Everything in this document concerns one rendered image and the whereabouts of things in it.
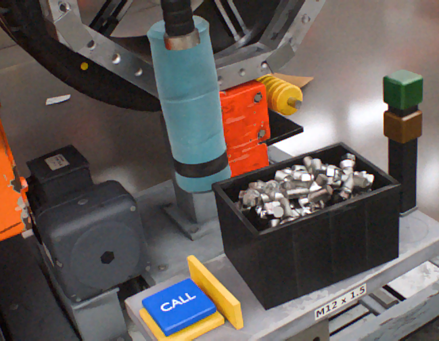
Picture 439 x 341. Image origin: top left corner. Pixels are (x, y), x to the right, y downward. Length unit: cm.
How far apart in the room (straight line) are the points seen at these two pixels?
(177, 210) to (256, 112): 38
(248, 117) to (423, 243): 39
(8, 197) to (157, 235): 54
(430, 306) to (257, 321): 67
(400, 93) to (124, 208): 55
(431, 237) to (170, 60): 43
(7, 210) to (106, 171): 128
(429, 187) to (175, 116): 108
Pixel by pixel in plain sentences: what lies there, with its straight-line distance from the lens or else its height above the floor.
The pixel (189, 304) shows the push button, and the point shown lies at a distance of 77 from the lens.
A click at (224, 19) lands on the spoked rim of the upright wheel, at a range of 116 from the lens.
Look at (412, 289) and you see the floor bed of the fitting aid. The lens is 138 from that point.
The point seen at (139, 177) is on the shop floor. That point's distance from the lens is 206.
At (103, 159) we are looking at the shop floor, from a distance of 223.
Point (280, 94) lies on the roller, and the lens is 115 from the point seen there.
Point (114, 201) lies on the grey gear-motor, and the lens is 115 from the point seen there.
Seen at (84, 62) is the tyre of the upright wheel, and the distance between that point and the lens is 104.
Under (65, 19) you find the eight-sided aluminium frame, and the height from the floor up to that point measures 77.
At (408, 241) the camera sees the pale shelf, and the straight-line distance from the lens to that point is 89.
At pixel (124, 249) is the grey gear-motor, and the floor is 32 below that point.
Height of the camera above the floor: 98
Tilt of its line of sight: 29 degrees down
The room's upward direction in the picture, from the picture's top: 9 degrees counter-clockwise
